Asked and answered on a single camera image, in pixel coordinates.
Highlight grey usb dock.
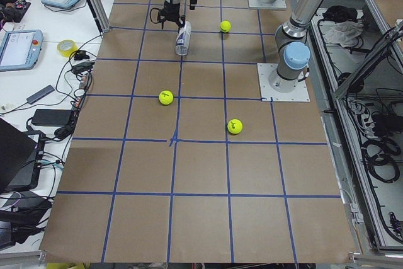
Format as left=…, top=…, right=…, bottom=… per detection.
left=26, top=85, right=55, bottom=105

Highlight tennis ball left front corner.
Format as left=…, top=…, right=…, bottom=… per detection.
left=227, top=118, right=243, bottom=135

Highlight black usb hub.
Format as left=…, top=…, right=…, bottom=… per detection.
left=71, top=62, right=94, bottom=75

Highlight tennis ball near gripper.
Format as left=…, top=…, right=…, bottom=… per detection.
left=158, top=90, right=174, bottom=105

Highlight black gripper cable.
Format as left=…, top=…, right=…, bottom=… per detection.
left=149, top=6, right=163, bottom=26

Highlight yellow tape roll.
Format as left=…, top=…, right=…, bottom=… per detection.
left=57, top=39, right=78, bottom=58

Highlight white cloth rag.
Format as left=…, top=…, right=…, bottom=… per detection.
left=324, top=21, right=364, bottom=48

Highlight black laptop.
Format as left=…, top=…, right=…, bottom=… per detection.
left=1, top=120, right=45, bottom=193

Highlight black power adapter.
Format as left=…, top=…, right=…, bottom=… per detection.
left=31, top=109, right=72, bottom=127

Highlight tennis ball centre front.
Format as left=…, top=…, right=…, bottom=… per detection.
left=220, top=20, right=232, bottom=33

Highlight clear Wilson tennis ball can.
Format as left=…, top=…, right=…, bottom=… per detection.
left=174, top=21, right=191, bottom=56

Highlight teach pendant near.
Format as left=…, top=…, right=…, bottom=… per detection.
left=1, top=30, right=43, bottom=72

